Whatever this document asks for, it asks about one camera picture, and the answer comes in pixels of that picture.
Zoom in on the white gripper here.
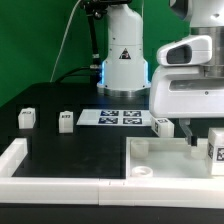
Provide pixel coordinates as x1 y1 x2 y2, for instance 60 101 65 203
149 66 224 147

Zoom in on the white square table top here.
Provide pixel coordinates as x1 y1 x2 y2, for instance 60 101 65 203
126 137 209 179

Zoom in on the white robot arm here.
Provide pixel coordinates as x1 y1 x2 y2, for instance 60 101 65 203
97 0 224 145

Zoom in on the white sheet with markers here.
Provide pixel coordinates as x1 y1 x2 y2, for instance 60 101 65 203
77 109 151 126

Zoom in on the white left fence piece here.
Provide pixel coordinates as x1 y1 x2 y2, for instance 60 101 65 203
0 138 28 178

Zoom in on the white front fence rail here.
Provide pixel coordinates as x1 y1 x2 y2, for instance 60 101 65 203
0 178 224 209

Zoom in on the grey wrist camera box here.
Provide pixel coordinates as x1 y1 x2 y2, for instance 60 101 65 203
157 35 212 67

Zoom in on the white cable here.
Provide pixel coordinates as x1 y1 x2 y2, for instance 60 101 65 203
49 0 83 83

